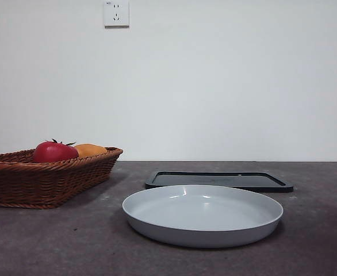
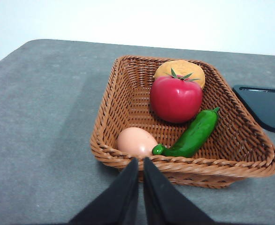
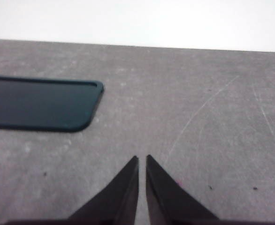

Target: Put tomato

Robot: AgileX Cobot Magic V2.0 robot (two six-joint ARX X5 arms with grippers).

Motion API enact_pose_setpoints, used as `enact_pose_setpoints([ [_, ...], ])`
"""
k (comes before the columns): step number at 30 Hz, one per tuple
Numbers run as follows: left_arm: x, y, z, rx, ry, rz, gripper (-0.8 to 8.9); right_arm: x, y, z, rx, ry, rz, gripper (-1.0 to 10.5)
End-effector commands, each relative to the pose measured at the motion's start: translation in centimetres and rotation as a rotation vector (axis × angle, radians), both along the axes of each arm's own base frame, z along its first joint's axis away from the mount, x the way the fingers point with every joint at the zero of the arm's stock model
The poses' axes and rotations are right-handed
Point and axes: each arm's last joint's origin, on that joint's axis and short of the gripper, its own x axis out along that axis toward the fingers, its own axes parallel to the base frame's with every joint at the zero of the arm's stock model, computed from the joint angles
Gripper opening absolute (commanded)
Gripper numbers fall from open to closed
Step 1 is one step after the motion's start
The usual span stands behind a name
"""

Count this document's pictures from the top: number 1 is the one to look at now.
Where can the orange round fruit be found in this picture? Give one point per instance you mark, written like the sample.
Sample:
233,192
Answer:
89,150

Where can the red tomato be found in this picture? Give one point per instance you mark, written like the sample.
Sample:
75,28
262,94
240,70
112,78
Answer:
53,152

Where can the black rectangular tray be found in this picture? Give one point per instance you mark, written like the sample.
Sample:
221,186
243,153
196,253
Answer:
243,179

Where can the brown wicker basket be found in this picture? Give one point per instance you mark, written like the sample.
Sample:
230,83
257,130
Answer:
42,184

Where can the white wall socket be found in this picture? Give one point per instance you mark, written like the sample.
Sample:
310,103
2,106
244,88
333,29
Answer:
116,14

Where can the pale grey round plate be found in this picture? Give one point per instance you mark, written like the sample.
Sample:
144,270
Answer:
200,212

